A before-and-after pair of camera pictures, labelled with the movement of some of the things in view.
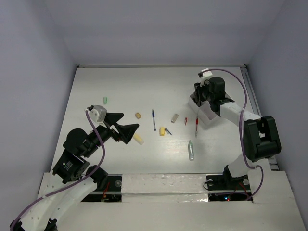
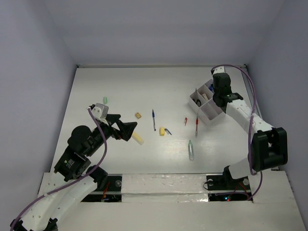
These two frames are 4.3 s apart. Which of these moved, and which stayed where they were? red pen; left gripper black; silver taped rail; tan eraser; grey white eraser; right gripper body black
Moved: grey white eraser; right gripper body black
Stayed: tan eraser; left gripper black; red pen; silver taped rail
